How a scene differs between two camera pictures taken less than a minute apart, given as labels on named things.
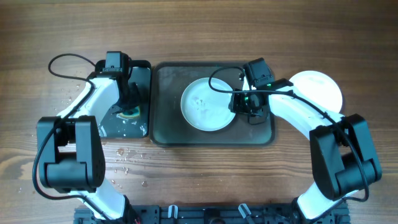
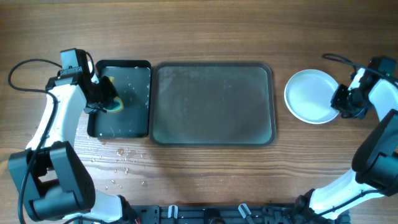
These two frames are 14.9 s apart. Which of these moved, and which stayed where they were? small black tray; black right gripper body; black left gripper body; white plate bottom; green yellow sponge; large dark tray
Moved: black right gripper body; green yellow sponge; black left gripper body; white plate bottom
Stayed: large dark tray; small black tray
